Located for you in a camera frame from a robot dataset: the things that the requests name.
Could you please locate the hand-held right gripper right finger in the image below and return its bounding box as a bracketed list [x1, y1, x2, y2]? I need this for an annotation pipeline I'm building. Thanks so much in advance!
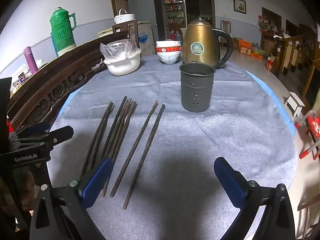
[214, 156, 297, 240]

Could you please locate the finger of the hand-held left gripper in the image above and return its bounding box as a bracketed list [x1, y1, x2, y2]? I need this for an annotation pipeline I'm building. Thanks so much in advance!
[9, 126, 74, 147]
[10, 121, 50, 136]

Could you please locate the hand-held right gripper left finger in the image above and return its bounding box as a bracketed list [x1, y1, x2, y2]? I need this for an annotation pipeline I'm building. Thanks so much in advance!
[30, 156, 113, 240]

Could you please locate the dark wooden chopstick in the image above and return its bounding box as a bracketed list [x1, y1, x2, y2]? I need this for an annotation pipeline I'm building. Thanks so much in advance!
[122, 104, 166, 210]
[110, 100, 159, 197]

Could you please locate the pile of dark chopsticks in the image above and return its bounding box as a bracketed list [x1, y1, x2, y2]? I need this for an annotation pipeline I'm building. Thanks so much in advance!
[79, 96, 138, 197]

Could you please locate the dark grey metal chopstick holder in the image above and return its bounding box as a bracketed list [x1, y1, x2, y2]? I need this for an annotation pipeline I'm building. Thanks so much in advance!
[179, 63, 216, 112]

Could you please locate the person's left hand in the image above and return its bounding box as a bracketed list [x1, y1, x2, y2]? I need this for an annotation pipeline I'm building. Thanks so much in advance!
[0, 170, 35, 222]

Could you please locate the carved dark wooden sideboard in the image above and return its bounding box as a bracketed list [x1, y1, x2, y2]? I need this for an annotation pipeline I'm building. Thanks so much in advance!
[6, 30, 130, 130]

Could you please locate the grey towel cloth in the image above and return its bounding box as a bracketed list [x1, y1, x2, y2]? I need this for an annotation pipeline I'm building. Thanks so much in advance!
[46, 55, 298, 240]

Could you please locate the purple bottle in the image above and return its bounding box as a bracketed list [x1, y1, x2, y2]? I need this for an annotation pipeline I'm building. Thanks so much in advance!
[23, 46, 38, 75]

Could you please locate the blue table cover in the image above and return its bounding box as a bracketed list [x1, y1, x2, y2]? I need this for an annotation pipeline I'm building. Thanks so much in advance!
[60, 69, 297, 137]

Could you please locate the white pot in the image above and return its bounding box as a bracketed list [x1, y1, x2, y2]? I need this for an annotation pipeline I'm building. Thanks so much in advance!
[103, 48, 142, 76]

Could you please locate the green thermos flask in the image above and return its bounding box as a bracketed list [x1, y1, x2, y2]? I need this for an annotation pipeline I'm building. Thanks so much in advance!
[49, 7, 77, 57]

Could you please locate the red child chair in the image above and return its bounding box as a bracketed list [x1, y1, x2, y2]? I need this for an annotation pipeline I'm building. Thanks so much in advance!
[294, 109, 320, 160]

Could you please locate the clear plastic bag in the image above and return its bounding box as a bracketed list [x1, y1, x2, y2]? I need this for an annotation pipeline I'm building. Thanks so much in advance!
[100, 39, 140, 61]

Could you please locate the small white stool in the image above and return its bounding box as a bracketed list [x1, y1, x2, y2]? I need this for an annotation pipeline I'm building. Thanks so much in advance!
[284, 92, 306, 117]

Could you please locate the orange cardboard box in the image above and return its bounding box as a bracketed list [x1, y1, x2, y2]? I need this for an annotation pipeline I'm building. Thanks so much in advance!
[237, 39, 253, 55]

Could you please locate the red banded bowl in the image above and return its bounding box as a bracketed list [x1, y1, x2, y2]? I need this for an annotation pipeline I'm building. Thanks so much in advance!
[156, 45, 182, 54]

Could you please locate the wooden stair railing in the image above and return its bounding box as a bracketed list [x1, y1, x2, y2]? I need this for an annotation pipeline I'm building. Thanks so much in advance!
[275, 27, 320, 80]

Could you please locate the brass electric kettle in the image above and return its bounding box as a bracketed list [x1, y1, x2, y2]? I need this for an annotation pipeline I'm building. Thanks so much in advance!
[182, 16, 233, 70]

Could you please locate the grey refrigerator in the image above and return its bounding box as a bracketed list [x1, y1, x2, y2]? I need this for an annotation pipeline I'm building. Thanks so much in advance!
[127, 0, 165, 34]

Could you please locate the wooden chair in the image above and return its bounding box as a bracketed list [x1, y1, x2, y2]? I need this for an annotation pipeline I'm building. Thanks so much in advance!
[220, 19, 233, 39]

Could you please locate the shelf cabinet with bottles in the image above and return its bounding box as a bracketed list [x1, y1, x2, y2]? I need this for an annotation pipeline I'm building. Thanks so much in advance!
[160, 0, 187, 34]

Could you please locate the framed wall picture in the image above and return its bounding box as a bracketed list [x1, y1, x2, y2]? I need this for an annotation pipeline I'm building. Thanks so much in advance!
[233, 0, 247, 15]

